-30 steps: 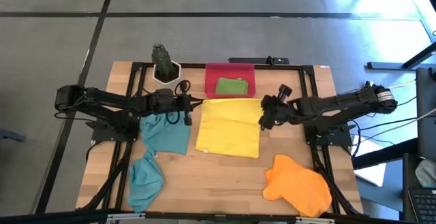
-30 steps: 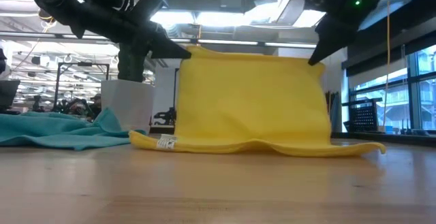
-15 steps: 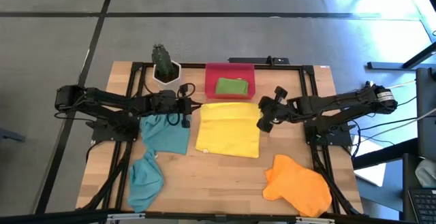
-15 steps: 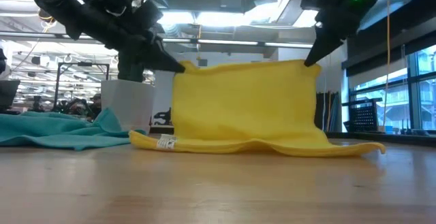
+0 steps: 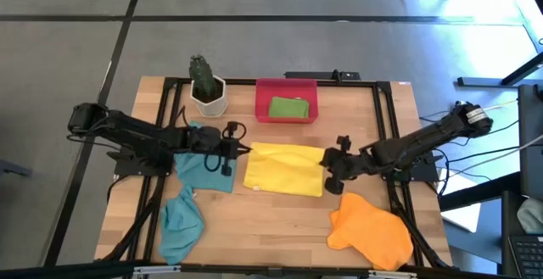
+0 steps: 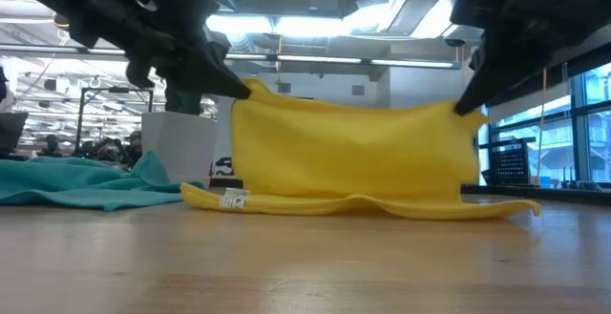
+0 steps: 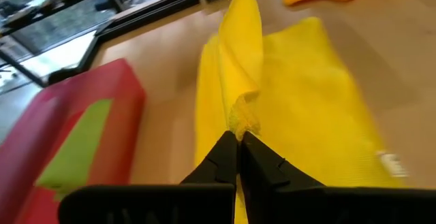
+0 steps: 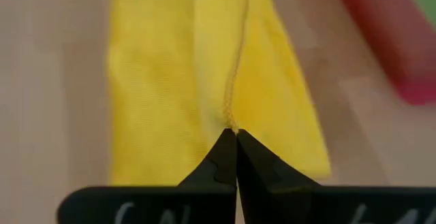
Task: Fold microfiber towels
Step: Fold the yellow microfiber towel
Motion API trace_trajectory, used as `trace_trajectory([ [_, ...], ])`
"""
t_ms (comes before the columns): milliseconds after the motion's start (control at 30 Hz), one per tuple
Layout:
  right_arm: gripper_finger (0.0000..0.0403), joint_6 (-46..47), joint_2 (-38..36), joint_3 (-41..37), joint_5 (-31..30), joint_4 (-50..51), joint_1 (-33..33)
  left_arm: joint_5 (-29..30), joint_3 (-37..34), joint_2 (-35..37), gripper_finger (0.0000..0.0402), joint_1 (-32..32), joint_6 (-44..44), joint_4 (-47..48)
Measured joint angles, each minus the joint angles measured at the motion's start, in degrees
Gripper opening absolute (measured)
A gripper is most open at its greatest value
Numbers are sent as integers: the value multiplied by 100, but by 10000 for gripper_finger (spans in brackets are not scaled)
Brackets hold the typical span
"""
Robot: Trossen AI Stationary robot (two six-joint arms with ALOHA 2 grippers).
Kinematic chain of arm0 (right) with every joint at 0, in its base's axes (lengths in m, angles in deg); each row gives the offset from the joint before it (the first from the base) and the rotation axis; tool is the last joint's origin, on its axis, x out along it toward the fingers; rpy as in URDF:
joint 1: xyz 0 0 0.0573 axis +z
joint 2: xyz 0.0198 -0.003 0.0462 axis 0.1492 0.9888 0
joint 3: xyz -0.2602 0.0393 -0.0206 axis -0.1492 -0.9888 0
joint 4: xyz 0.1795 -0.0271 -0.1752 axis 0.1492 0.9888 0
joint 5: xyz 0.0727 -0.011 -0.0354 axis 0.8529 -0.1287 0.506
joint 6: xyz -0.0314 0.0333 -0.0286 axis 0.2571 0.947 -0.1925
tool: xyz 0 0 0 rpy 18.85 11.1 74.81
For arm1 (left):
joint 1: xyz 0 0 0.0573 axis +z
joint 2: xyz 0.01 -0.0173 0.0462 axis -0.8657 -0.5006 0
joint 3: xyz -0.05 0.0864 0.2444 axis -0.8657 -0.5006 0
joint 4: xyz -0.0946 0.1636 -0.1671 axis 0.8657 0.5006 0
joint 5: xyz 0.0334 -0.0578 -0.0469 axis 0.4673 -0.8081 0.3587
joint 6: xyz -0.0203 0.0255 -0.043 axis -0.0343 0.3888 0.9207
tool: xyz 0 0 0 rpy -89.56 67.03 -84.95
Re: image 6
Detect large glass window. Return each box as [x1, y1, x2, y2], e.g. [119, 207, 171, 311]
[476, 60, 611, 191]

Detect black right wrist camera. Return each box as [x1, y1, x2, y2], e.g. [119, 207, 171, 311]
[450, 0, 519, 29]

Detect dark monitor screen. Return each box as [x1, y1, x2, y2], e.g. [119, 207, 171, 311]
[0, 112, 29, 158]

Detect teal microfiber towel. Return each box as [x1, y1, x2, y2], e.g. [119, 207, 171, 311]
[0, 150, 207, 212]

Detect yellow microfiber towel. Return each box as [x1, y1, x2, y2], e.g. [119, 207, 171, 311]
[179, 77, 542, 221]

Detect green cactus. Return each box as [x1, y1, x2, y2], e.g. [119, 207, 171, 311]
[164, 82, 204, 116]

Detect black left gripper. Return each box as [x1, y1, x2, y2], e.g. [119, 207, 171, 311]
[71, 0, 252, 99]

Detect white hexagonal plant pot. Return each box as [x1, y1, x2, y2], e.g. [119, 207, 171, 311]
[140, 111, 221, 187]

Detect long linear ceiling light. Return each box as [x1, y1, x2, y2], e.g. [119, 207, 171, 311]
[0, 44, 462, 71]

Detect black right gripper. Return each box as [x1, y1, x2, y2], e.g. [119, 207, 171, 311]
[453, 0, 574, 116]

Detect small black background robot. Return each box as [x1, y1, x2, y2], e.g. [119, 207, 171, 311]
[214, 156, 235, 177]

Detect person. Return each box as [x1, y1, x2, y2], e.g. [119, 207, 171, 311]
[36, 134, 64, 158]
[124, 131, 143, 166]

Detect black background robot arms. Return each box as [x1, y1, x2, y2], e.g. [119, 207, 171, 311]
[66, 136, 126, 162]

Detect grey ceiling duct box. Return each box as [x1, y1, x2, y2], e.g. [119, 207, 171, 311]
[308, 0, 360, 19]

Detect black background stand frame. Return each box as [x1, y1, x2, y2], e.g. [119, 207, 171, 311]
[78, 87, 155, 157]

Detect black perforated crate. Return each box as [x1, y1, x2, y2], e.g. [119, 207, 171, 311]
[478, 136, 537, 187]

